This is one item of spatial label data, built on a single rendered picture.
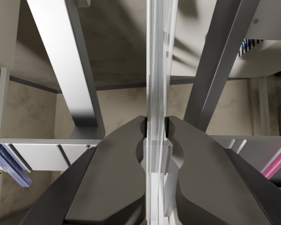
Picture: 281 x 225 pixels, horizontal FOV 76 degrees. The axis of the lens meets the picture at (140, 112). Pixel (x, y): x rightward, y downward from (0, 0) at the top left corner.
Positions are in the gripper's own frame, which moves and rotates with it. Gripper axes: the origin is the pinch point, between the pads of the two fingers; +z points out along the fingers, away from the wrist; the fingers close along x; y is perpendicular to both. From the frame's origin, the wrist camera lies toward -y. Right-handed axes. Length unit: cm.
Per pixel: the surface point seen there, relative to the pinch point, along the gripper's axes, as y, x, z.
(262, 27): -5.3, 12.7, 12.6
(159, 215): 45, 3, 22
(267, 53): 7, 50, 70
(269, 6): -7.4, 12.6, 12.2
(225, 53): -2.6, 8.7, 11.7
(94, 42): 14, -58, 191
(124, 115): 155, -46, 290
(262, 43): 1, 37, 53
